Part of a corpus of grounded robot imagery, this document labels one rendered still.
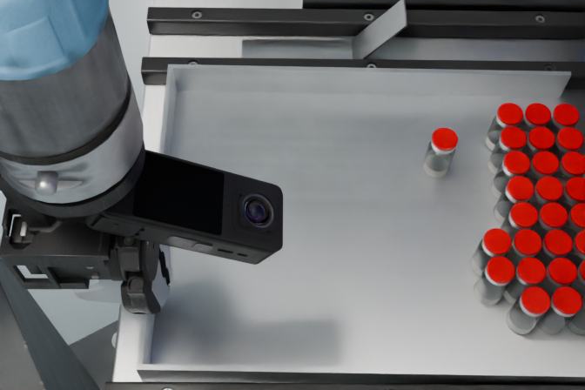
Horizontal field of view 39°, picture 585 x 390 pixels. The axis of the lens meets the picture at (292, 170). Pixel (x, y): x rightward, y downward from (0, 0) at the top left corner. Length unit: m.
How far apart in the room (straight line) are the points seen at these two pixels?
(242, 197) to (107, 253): 0.08
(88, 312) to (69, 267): 1.10
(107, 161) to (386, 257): 0.32
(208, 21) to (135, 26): 1.18
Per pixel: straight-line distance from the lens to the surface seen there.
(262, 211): 0.48
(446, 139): 0.66
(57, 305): 1.63
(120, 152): 0.40
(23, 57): 0.32
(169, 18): 0.76
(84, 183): 0.40
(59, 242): 0.49
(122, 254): 0.48
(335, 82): 0.72
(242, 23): 0.76
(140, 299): 0.51
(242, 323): 0.63
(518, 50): 0.79
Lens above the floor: 1.48
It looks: 61 degrees down
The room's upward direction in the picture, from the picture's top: 2 degrees clockwise
